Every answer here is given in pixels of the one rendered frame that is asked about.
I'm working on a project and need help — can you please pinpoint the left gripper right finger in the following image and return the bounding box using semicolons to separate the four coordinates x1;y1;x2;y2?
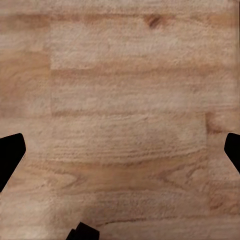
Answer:
224;132;240;173

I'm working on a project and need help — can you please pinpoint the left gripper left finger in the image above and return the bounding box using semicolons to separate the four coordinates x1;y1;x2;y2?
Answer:
0;133;26;193

